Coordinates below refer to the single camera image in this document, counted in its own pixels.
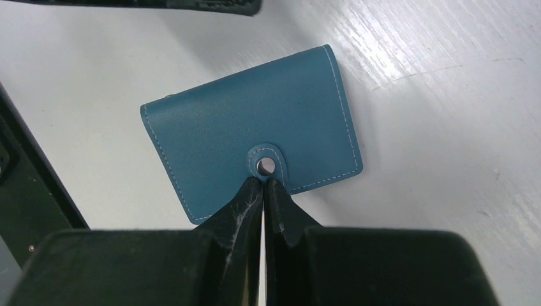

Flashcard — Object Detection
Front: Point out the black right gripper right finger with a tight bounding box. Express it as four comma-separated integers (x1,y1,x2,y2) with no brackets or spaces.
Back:
263,179,498,305

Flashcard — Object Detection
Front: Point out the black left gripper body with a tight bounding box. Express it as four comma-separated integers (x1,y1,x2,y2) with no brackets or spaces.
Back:
1,89,89,266

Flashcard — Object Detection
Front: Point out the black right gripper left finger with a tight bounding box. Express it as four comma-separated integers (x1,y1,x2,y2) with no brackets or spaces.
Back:
8,178,263,305

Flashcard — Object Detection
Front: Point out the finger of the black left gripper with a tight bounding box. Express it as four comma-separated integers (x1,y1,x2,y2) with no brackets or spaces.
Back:
12,0,262,16

